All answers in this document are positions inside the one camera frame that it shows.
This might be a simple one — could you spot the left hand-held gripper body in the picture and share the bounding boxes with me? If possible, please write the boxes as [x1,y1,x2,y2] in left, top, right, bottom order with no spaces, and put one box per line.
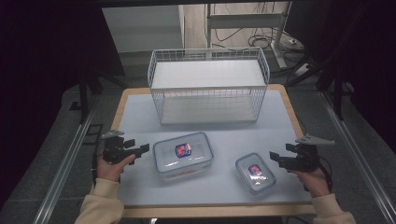
[101,130,135,165]

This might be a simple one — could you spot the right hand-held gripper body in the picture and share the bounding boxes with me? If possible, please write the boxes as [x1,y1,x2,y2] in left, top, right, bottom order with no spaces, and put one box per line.
[278,133,336,174]

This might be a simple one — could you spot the small clear food container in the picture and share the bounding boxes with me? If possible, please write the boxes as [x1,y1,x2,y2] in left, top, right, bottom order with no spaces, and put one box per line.
[234,151,277,197]

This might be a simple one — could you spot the black floor plate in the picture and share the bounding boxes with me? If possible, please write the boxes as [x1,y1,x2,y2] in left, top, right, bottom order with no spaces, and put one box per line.
[81,123,105,146]

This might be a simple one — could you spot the large clear food container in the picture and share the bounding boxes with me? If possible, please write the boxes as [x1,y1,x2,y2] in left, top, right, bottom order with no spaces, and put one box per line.
[151,131,216,180]

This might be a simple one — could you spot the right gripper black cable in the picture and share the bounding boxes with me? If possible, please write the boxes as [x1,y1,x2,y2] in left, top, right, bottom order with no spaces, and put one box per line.
[303,155,333,192]

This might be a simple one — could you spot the person's right hand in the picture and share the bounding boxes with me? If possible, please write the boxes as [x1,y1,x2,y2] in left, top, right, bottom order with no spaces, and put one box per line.
[289,167,332,199]

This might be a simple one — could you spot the person's left hand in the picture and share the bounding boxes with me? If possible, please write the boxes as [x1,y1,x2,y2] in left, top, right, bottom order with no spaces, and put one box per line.
[95,153,137,183]

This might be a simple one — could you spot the white panel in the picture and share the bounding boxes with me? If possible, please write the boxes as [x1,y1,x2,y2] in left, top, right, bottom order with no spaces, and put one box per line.
[102,5,185,53]

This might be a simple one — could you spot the white metal desk frame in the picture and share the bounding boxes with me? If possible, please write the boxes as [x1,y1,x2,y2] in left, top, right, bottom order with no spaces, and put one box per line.
[205,1,293,70]

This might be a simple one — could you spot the metal floor rail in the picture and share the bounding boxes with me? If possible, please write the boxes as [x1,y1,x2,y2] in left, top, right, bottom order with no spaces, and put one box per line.
[320,91,396,224]
[32,95,101,224]

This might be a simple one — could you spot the white power strip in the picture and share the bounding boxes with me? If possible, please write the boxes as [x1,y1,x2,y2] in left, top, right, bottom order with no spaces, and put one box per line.
[293,63,311,77]

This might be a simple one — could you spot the black stand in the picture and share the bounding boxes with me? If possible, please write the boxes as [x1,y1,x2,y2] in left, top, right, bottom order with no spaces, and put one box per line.
[317,60,357,121]
[77,69,105,125]

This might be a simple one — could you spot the white wire shelf rack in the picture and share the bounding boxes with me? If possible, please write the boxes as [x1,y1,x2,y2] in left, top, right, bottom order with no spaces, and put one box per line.
[147,46,271,126]

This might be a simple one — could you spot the pale blue table mat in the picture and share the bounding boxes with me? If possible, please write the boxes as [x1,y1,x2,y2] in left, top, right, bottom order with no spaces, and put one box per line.
[117,90,314,208]

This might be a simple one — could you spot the black floor cables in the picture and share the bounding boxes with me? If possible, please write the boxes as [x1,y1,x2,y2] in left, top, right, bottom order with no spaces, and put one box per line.
[214,27,306,63]

